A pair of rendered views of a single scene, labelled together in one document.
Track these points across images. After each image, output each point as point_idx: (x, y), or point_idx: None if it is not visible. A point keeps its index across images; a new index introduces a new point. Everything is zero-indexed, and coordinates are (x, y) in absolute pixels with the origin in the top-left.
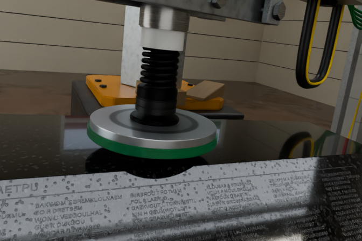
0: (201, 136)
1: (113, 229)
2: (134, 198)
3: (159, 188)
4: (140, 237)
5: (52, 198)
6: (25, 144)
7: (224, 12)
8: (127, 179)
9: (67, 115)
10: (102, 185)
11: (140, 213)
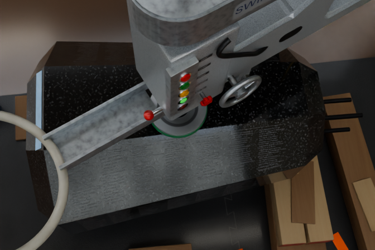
0: (192, 129)
1: (157, 153)
2: (165, 143)
3: (176, 139)
4: (167, 155)
5: (136, 144)
6: None
7: None
8: (163, 137)
9: None
10: (153, 140)
11: (167, 148)
